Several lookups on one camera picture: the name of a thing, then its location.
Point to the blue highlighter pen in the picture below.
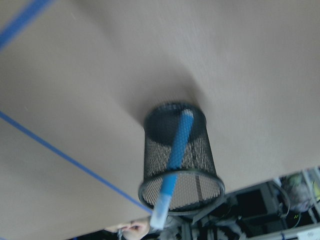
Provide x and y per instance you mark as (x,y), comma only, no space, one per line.
(180,142)

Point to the right black mesh pen cup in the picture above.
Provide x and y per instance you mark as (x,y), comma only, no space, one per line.
(197,183)

